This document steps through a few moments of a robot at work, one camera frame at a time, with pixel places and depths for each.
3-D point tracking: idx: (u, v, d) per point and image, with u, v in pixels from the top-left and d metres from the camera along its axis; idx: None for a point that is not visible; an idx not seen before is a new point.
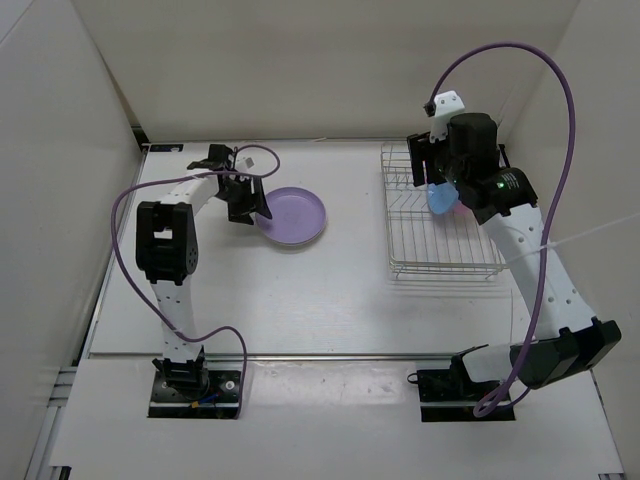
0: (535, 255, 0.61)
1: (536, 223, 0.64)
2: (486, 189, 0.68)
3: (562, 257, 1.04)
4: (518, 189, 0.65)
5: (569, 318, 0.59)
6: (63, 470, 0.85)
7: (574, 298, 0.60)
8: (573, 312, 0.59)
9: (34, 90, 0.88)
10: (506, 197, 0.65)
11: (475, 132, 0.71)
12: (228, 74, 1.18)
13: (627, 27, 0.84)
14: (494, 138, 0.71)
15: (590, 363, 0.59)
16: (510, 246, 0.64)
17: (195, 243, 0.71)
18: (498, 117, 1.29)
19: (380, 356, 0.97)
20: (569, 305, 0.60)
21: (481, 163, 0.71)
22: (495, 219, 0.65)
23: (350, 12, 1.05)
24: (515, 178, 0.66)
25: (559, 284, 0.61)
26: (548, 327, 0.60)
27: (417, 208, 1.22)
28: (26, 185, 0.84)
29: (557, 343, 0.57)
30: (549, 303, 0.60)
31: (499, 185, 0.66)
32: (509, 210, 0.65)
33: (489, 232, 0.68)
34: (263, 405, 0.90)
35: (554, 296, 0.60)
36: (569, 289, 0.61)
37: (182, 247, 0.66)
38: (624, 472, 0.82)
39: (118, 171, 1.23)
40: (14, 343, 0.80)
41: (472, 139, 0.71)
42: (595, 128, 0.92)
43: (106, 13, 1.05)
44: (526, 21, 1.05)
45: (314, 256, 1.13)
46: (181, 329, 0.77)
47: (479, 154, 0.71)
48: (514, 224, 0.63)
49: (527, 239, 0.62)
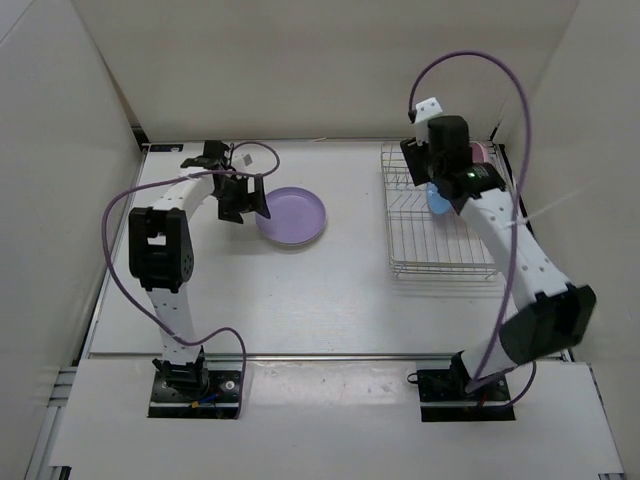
0: (507, 230, 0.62)
1: (506, 203, 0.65)
2: (458, 180, 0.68)
3: (562, 257, 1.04)
4: (488, 177, 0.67)
5: (543, 281, 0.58)
6: (63, 470, 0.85)
7: (548, 265, 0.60)
8: (547, 277, 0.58)
9: (34, 90, 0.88)
10: (477, 186, 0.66)
11: (449, 130, 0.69)
12: (228, 74, 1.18)
13: (627, 27, 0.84)
14: (467, 134, 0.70)
15: (576, 333, 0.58)
16: (485, 229, 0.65)
17: (190, 249, 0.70)
18: (498, 117, 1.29)
19: (381, 356, 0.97)
20: (543, 272, 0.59)
21: (456, 158, 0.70)
22: (468, 204, 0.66)
23: (350, 12, 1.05)
24: (486, 169, 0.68)
25: (531, 254, 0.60)
26: (524, 293, 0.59)
27: (417, 208, 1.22)
28: (26, 185, 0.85)
29: (535, 305, 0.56)
30: (522, 271, 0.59)
31: (470, 175, 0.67)
32: (480, 194, 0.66)
33: (464, 217, 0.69)
34: (263, 405, 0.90)
35: (527, 264, 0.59)
36: (541, 259, 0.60)
37: (176, 253, 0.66)
38: (624, 472, 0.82)
39: (118, 171, 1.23)
40: (14, 342, 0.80)
41: (446, 137, 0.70)
42: (595, 128, 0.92)
43: (106, 14, 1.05)
44: (526, 21, 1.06)
45: (314, 256, 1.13)
46: (179, 335, 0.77)
47: (453, 150, 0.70)
48: (484, 205, 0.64)
49: (498, 217, 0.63)
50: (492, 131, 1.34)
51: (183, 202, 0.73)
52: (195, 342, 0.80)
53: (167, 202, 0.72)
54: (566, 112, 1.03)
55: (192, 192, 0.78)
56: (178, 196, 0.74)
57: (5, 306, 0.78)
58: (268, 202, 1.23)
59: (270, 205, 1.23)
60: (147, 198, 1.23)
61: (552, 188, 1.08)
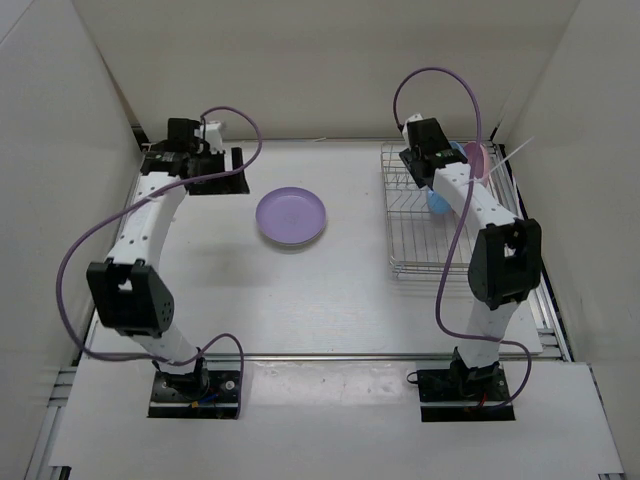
0: (465, 186, 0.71)
1: (466, 170, 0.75)
2: (429, 158, 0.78)
3: (563, 256, 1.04)
4: (453, 154, 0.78)
5: (494, 217, 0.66)
6: (63, 470, 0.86)
7: (499, 207, 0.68)
8: (500, 215, 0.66)
9: (34, 90, 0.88)
10: (443, 160, 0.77)
11: (421, 124, 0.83)
12: (228, 74, 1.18)
13: (627, 26, 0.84)
14: (438, 129, 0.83)
15: (530, 266, 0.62)
16: (451, 192, 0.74)
17: (166, 294, 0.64)
18: (498, 117, 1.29)
19: (380, 355, 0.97)
20: (495, 212, 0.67)
21: (430, 144, 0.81)
22: (435, 175, 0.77)
23: (350, 12, 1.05)
24: (452, 151, 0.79)
25: (485, 200, 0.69)
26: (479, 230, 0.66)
27: (417, 208, 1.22)
28: (26, 184, 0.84)
29: (487, 234, 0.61)
30: (478, 212, 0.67)
31: (438, 154, 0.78)
32: (445, 166, 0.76)
33: (436, 189, 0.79)
34: (263, 405, 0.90)
35: (481, 206, 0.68)
36: (494, 203, 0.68)
37: (151, 311, 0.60)
38: (624, 472, 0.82)
39: (118, 171, 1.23)
40: (14, 342, 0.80)
41: (420, 130, 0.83)
42: (595, 128, 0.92)
43: (106, 14, 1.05)
44: (526, 21, 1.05)
45: (314, 256, 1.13)
46: (173, 359, 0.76)
47: (427, 140, 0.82)
48: (447, 172, 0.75)
49: (459, 180, 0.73)
50: (493, 131, 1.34)
51: (148, 242, 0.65)
52: (189, 361, 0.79)
53: (130, 246, 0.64)
54: (567, 112, 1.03)
55: (158, 217, 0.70)
56: (141, 235, 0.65)
57: (5, 306, 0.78)
58: (268, 202, 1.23)
59: (269, 205, 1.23)
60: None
61: (552, 187, 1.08)
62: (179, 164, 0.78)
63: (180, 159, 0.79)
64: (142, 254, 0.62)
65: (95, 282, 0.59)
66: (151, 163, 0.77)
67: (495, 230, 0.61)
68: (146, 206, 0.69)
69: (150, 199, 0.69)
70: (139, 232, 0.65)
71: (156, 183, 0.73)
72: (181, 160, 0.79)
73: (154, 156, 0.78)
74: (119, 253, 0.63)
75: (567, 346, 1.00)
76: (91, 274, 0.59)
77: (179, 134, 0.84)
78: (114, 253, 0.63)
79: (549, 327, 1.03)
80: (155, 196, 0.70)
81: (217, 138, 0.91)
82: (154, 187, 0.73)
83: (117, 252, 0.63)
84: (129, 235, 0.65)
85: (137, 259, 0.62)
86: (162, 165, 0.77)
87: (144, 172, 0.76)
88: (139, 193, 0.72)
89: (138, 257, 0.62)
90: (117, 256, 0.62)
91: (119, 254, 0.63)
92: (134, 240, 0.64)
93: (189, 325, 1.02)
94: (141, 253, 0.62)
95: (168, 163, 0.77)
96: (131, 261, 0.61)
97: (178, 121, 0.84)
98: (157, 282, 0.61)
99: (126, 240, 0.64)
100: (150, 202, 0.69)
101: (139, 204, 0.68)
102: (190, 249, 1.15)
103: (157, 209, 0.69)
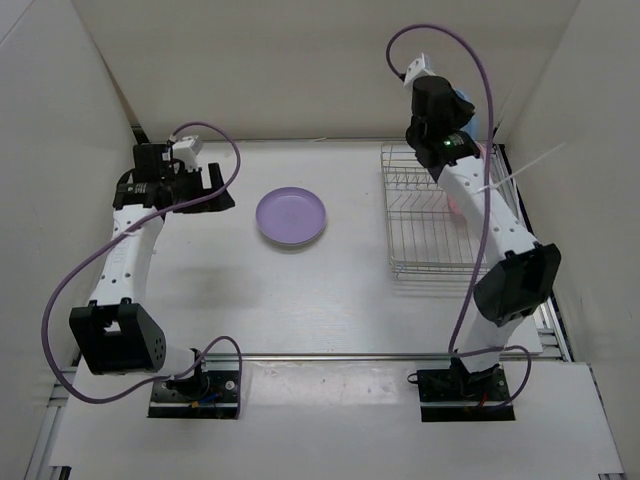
0: (479, 195, 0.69)
1: (479, 170, 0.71)
2: (438, 150, 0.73)
3: (564, 256, 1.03)
4: (463, 145, 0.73)
5: (512, 240, 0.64)
6: (63, 470, 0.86)
7: (517, 228, 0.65)
8: (517, 238, 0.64)
9: (34, 90, 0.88)
10: (453, 153, 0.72)
11: (432, 98, 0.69)
12: (227, 73, 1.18)
13: (627, 26, 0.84)
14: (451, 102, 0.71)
15: (544, 293, 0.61)
16: (462, 194, 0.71)
17: (158, 331, 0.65)
18: (498, 117, 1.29)
19: (379, 356, 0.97)
20: (513, 233, 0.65)
21: (437, 123, 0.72)
22: (443, 171, 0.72)
23: (349, 11, 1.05)
24: (463, 137, 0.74)
25: (502, 218, 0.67)
26: (495, 252, 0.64)
27: (417, 208, 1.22)
28: (25, 185, 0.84)
29: (506, 266, 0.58)
30: (494, 232, 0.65)
31: (446, 144, 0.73)
32: (456, 161, 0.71)
33: (441, 184, 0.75)
34: (263, 405, 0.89)
35: (498, 226, 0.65)
36: (512, 221, 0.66)
37: (143, 350, 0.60)
38: (624, 472, 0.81)
39: (117, 171, 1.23)
40: (14, 343, 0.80)
41: (430, 108, 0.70)
42: (595, 127, 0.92)
43: (106, 14, 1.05)
44: (526, 20, 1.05)
45: (313, 256, 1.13)
46: (173, 373, 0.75)
47: (437, 118, 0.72)
48: (461, 173, 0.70)
49: (472, 184, 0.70)
50: (493, 131, 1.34)
51: (132, 279, 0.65)
52: (188, 369, 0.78)
53: (114, 286, 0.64)
54: (567, 111, 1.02)
55: (137, 251, 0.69)
56: (123, 272, 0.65)
57: (6, 306, 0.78)
58: (268, 202, 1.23)
59: (269, 205, 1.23)
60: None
61: (553, 187, 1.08)
62: (152, 195, 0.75)
63: (155, 189, 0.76)
64: (126, 292, 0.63)
65: (79, 325, 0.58)
66: (124, 195, 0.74)
67: (515, 261, 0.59)
68: (123, 241, 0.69)
69: (128, 233, 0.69)
70: (119, 270, 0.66)
71: (131, 215, 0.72)
72: (156, 190, 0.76)
73: (127, 188, 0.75)
74: (102, 295, 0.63)
75: (567, 346, 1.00)
76: (77, 318, 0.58)
77: (148, 163, 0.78)
78: (97, 295, 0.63)
79: (549, 327, 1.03)
80: (132, 230, 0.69)
81: (193, 155, 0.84)
82: (130, 220, 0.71)
83: (100, 294, 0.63)
84: (110, 273, 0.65)
85: (123, 297, 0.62)
86: (136, 197, 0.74)
87: (118, 205, 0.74)
88: (116, 228, 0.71)
89: (124, 296, 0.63)
90: (101, 298, 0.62)
91: (102, 296, 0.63)
92: (116, 278, 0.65)
93: (189, 325, 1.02)
94: (125, 291, 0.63)
95: (141, 195, 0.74)
96: (117, 302, 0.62)
97: (143, 149, 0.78)
98: (145, 319, 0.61)
99: (107, 280, 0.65)
100: (128, 237, 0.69)
101: (115, 241, 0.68)
102: (190, 250, 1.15)
103: (137, 242, 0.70)
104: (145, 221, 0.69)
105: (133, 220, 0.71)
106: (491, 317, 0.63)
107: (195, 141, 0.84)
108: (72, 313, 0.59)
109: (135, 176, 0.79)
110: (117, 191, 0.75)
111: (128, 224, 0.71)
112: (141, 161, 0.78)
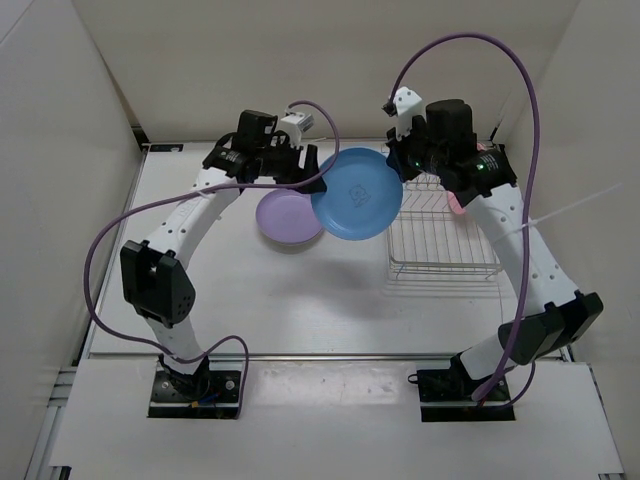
0: (518, 233, 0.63)
1: (516, 202, 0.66)
2: (467, 171, 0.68)
3: (564, 256, 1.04)
4: (497, 170, 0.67)
5: (551, 289, 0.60)
6: (63, 470, 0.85)
7: (557, 273, 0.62)
8: (557, 286, 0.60)
9: (34, 90, 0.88)
10: (485, 178, 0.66)
11: (452, 116, 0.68)
12: (227, 73, 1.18)
13: (627, 27, 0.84)
14: (469, 122, 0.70)
15: (576, 337, 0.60)
16: (494, 227, 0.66)
17: (191, 289, 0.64)
18: (498, 117, 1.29)
19: (378, 356, 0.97)
20: (553, 280, 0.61)
21: (458, 144, 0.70)
22: (476, 201, 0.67)
23: (350, 12, 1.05)
24: (494, 159, 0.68)
25: (541, 261, 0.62)
26: (533, 301, 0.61)
27: (417, 208, 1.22)
28: (26, 185, 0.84)
29: (545, 320, 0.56)
30: (533, 279, 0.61)
31: (478, 167, 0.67)
32: (490, 191, 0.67)
33: (471, 214, 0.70)
34: (264, 405, 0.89)
35: (537, 272, 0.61)
36: (551, 265, 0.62)
37: (170, 301, 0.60)
38: (624, 472, 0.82)
39: (117, 172, 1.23)
40: (14, 342, 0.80)
41: (449, 124, 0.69)
42: (595, 128, 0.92)
43: (106, 14, 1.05)
44: (526, 20, 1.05)
45: (314, 256, 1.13)
46: (179, 354, 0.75)
47: (457, 137, 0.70)
48: (496, 205, 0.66)
49: (509, 218, 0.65)
50: (492, 131, 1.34)
51: (185, 237, 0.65)
52: (193, 360, 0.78)
53: (167, 236, 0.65)
54: (567, 111, 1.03)
55: (201, 216, 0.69)
56: (180, 227, 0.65)
57: (6, 306, 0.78)
58: (268, 201, 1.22)
59: (269, 205, 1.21)
60: (137, 229, 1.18)
61: (553, 187, 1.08)
62: (239, 167, 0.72)
63: (244, 161, 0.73)
64: (174, 248, 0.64)
65: (125, 259, 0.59)
66: (214, 158, 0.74)
67: (554, 316, 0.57)
68: (194, 199, 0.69)
69: (201, 194, 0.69)
70: (178, 223, 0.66)
71: (210, 178, 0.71)
72: (245, 163, 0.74)
73: (219, 152, 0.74)
74: (154, 240, 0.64)
75: (567, 346, 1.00)
76: (123, 252, 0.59)
77: (248, 132, 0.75)
78: (150, 238, 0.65)
79: None
80: (205, 192, 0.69)
81: (297, 132, 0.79)
82: (208, 181, 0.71)
83: (153, 238, 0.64)
84: (170, 223, 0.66)
85: (168, 250, 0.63)
86: (224, 164, 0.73)
87: (206, 165, 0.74)
88: (194, 185, 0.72)
89: (170, 250, 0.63)
90: (152, 242, 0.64)
91: (155, 240, 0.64)
92: (173, 230, 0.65)
93: None
94: (174, 247, 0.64)
95: (229, 163, 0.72)
96: (162, 252, 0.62)
97: (249, 119, 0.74)
98: (181, 278, 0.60)
99: (165, 228, 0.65)
100: (199, 197, 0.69)
101: (188, 196, 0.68)
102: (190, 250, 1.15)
103: (205, 205, 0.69)
104: (219, 188, 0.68)
105: (212, 183, 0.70)
106: (517, 361, 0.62)
107: (305, 119, 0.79)
108: (125, 243, 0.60)
109: (233, 141, 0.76)
110: (211, 151, 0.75)
111: (205, 185, 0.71)
112: (243, 129, 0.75)
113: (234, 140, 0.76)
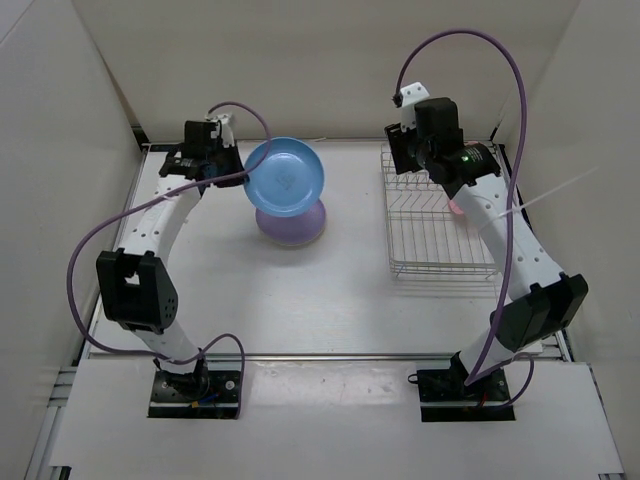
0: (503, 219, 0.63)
1: (501, 190, 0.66)
2: (452, 163, 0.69)
3: (564, 257, 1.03)
4: (482, 162, 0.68)
5: (536, 271, 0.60)
6: (63, 470, 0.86)
7: (542, 256, 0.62)
8: (542, 269, 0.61)
9: (33, 90, 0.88)
10: (471, 169, 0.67)
11: (437, 112, 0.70)
12: (227, 73, 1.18)
13: (628, 27, 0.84)
14: (454, 117, 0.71)
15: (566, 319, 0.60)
16: (477, 213, 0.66)
17: (172, 290, 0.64)
18: (498, 117, 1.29)
19: (380, 356, 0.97)
20: (538, 263, 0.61)
21: (445, 138, 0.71)
22: (462, 190, 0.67)
23: (349, 12, 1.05)
24: (479, 151, 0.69)
25: (525, 244, 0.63)
26: (520, 284, 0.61)
27: (417, 208, 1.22)
28: (25, 186, 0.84)
29: (530, 300, 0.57)
30: (519, 262, 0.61)
31: (464, 159, 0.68)
32: (474, 181, 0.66)
33: (457, 202, 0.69)
34: (263, 405, 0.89)
35: (523, 255, 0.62)
36: (536, 249, 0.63)
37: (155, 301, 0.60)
38: (624, 472, 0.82)
39: (117, 172, 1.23)
40: (14, 343, 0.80)
41: (435, 120, 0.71)
42: (595, 128, 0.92)
43: (106, 14, 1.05)
44: (527, 19, 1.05)
45: (313, 256, 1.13)
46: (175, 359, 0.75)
47: (444, 132, 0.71)
48: (480, 192, 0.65)
49: (493, 205, 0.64)
50: (492, 131, 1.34)
51: (160, 237, 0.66)
52: (189, 361, 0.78)
53: (142, 240, 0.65)
54: (567, 111, 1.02)
55: (171, 217, 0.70)
56: (153, 229, 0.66)
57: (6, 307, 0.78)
58: None
59: None
60: None
61: (553, 187, 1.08)
62: (196, 170, 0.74)
63: (199, 165, 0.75)
64: (152, 247, 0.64)
65: (104, 268, 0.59)
66: (170, 166, 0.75)
67: (539, 296, 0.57)
68: (161, 203, 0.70)
69: (166, 198, 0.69)
70: (150, 226, 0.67)
71: (172, 183, 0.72)
72: (201, 166, 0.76)
73: (173, 160, 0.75)
74: (129, 247, 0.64)
75: (567, 346, 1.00)
76: (101, 260, 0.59)
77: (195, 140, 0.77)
78: (126, 246, 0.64)
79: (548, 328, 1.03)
80: (170, 195, 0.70)
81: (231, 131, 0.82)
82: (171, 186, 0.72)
83: (128, 244, 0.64)
84: (141, 229, 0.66)
85: (147, 251, 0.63)
86: (180, 170, 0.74)
87: (163, 173, 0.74)
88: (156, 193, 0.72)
89: (148, 250, 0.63)
90: (128, 248, 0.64)
91: (130, 246, 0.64)
92: (146, 233, 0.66)
93: (188, 325, 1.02)
94: (151, 247, 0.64)
95: (185, 168, 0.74)
96: (142, 253, 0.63)
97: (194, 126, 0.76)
98: (163, 276, 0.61)
99: (137, 233, 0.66)
100: (165, 201, 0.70)
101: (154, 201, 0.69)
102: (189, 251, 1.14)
103: (172, 208, 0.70)
104: (184, 189, 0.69)
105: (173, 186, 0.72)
106: (510, 346, 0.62)
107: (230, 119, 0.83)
108: (99, 255, 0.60)
109: (182, 149, 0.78)
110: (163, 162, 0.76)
111: (167, 190, 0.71)
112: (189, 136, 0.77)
113: (182, 148, 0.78)
